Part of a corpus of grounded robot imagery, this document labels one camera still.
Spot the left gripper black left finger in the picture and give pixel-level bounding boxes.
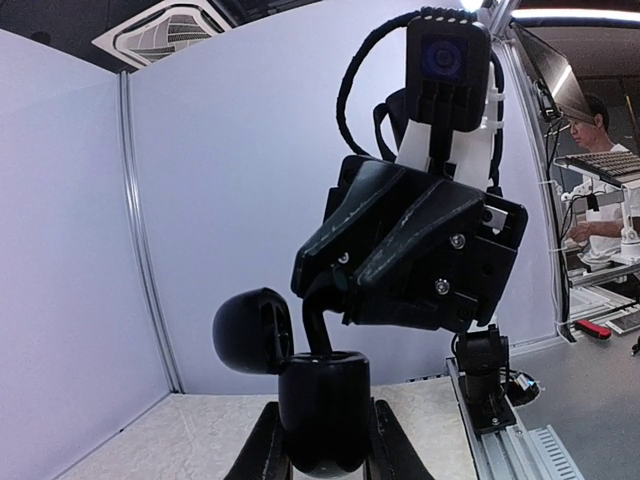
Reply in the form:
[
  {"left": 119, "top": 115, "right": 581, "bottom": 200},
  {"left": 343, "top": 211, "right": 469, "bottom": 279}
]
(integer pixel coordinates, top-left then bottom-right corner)
[{"left": 232, "top": 402, "right": 293, "bottom": 480}]

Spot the black round disc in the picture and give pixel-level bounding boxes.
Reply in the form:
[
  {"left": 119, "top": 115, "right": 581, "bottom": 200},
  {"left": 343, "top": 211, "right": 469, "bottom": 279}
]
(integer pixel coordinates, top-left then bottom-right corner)
[{"left": 212, "top": 288, "right": 371, "bottom": 478}]

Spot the aluminium frame post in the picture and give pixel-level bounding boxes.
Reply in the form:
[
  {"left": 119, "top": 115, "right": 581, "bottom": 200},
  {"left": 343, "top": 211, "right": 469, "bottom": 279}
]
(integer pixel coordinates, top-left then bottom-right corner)
[
  {"left": 492, "top": 0, "right": 576, "bottom": 344},
  {"left": 117, "top": 72, "right": 186, "bottom": 394}
]

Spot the red handled tool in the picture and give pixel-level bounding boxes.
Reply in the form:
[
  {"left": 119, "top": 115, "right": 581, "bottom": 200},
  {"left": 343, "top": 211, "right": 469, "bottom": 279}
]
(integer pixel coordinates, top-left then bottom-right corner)
[{"left": 573, "top": 319, "right": 612, "bottom": 341}]

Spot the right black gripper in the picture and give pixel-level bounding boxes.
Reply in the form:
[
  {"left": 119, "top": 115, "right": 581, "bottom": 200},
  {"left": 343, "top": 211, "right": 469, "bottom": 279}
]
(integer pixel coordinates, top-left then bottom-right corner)
[{"left": 291, "top": 155, "right": 528, "bottom": 331}]

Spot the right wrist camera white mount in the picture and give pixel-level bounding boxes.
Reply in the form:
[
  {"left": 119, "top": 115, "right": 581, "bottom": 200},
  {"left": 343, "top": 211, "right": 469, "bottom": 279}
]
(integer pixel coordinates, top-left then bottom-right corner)
[{"left": 397, "top": 5, "right": 506, "bottom": 186}]

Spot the right aluminium frame post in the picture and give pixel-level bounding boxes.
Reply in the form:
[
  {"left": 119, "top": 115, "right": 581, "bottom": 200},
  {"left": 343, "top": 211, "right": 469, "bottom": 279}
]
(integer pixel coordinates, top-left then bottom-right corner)
[{"left": 492, "top": 0, "right": 576, "bottom": 344}]

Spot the small white desk robot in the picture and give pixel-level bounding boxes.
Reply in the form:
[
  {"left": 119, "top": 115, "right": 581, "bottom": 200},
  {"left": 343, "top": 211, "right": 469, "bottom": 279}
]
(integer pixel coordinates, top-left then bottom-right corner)
[{"left": 552, "top": 149, "right": 640, "bottom": 261}]

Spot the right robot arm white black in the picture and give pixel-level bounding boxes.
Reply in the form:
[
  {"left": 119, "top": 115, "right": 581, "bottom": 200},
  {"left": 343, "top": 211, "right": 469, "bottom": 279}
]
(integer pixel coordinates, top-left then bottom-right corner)
[{"left": 291, "top": 155, "right": 528, "bottom": 432}]

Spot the left aluminium frame post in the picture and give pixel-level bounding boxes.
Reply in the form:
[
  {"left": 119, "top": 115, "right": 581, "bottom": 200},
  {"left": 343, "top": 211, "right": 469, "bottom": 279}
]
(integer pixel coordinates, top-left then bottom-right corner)
[{"left": 117, "top": 72, "right": 186, "bottom": 394}]

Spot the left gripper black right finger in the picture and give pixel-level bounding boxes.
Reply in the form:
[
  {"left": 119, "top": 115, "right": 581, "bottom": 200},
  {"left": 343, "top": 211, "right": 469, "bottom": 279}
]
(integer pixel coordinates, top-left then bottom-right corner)
[{"left": 367, "top": 399, "right": 430, "bottom": 480}]

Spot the person in white shirt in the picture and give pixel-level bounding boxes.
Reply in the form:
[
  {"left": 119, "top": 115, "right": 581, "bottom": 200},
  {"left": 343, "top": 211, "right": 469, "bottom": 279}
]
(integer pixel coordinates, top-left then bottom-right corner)
[{"left": 567, "top": 93, "right": 640, "bottom": 269}]

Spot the smartphone on bench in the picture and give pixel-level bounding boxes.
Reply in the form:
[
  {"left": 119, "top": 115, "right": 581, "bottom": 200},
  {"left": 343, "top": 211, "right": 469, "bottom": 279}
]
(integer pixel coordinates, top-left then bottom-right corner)
[{"left": 605, "top": 312, "right": 640, "bottom": 335}]

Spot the front aluminium rail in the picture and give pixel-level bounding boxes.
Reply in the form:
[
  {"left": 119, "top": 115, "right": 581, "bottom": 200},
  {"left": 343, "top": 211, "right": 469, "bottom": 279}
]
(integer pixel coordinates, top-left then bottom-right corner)
[{"left": 446, "top": 357, "right": 583, "bottom": 480}]

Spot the ceiling air conditioner vent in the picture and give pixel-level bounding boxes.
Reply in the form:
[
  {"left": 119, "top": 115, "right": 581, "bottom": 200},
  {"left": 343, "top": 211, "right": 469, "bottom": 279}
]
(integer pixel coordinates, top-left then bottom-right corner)
[{"left": 91, "top": 1, "right": 233, "bottom": 69}]

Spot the small black earbud piece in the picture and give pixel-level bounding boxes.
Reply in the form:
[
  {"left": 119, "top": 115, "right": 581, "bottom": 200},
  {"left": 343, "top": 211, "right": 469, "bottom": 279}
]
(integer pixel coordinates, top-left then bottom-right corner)
[{"left": 302, "top": 268, "right": 349, "bottom": 356}]

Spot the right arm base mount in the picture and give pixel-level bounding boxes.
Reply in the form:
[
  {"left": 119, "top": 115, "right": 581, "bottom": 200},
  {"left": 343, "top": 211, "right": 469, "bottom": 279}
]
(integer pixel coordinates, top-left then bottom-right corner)
[{"left": 459, "top": 374, "right": 516, "bottom": 435}]

